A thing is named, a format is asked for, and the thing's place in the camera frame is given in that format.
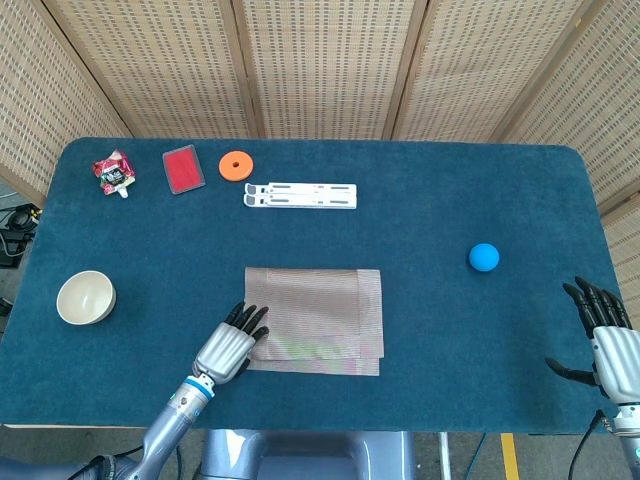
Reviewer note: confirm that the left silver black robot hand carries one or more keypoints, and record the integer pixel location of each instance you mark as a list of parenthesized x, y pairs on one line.
[(225, 350)]

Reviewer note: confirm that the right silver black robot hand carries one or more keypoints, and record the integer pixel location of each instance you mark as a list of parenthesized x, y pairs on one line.
[(617, 360)]

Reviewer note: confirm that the brown woven placemat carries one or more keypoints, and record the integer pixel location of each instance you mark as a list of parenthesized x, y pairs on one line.
[(320, 310)]

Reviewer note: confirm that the beige round bowl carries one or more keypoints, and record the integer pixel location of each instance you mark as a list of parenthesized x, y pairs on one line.
[(85, 297)]

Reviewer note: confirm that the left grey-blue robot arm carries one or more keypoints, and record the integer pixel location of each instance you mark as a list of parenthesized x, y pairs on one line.
[(170, 430)]

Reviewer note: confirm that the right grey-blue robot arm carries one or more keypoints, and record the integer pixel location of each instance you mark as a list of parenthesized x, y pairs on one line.
[(630, 440)]

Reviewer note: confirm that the grey-blue robot torso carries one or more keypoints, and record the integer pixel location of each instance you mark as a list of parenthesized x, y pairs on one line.
[(310, 455)]

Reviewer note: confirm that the blue ball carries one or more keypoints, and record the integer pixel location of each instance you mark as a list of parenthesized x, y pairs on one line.
[(484, 257)]

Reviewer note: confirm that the white folding laptop stand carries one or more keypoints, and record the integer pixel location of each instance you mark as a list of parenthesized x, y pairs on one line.
[(305, 195)]

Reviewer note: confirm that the orange foam disc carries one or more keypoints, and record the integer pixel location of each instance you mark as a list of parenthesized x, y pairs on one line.
[(227, 169)]

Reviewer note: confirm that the red ink pad case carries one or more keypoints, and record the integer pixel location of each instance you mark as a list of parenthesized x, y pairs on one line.
[(184, 169)]

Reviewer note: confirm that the blue carpet table cover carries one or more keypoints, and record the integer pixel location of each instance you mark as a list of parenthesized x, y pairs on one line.
[(425, 340)]

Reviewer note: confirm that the white table leg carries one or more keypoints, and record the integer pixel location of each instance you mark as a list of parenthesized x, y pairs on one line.
[(444, 457)]

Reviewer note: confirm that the red crumpled spout pouch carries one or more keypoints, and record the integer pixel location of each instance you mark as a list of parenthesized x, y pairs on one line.
[(112, 172)]

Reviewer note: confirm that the woven bamboo screen panel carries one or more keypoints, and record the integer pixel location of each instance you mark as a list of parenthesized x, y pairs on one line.
[(40, 100), (325, 65), (480, 65), (600, 100), (160, 65)]

